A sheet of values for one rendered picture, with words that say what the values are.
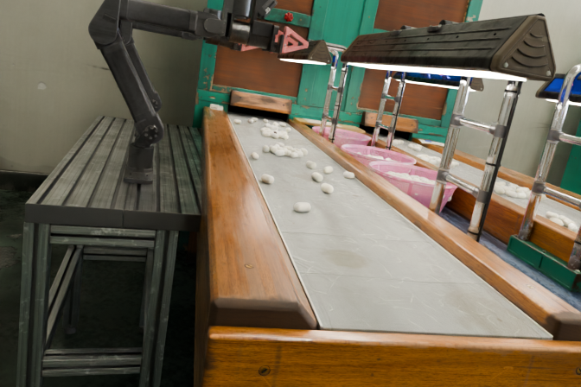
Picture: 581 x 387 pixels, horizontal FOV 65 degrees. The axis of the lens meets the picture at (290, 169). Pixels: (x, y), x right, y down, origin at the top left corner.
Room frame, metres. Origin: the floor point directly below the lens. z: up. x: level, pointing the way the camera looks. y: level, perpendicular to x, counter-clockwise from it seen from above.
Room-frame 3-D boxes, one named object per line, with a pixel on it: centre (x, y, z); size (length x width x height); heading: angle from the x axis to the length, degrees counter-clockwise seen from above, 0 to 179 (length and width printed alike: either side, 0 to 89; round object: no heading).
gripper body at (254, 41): (1.25, 0.14, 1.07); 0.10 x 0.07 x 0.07; 18
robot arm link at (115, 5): (1.17, 0.39, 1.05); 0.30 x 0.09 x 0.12; 108
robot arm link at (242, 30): (1.24, 0.20, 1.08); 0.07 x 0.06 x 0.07; 108
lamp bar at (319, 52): (1.80, 0.04, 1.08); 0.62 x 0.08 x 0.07; 13
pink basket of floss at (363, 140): (2.03, -0.20, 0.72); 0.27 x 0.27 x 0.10
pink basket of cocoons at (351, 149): (1.60, -0.30, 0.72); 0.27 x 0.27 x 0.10
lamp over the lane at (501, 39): (0.85, -0.18, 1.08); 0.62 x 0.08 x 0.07; 13
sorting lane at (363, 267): (1.36, 0.00, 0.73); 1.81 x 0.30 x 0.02; 13
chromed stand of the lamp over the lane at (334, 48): (1.81, -0.04, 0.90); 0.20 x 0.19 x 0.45; 13
